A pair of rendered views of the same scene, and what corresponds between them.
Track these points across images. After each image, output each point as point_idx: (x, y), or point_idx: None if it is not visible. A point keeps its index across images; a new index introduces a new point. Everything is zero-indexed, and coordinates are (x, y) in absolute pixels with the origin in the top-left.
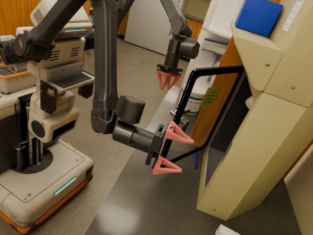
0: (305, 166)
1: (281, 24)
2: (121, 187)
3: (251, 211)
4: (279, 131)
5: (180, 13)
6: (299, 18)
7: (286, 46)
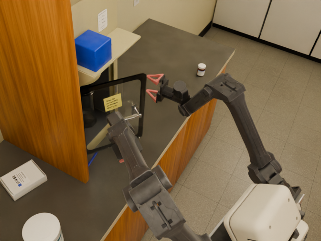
0: None
1: None
2: (165, 138)
3: None
4: None
5: (124, 125)
6: (112, 14)
7: (114, 26)
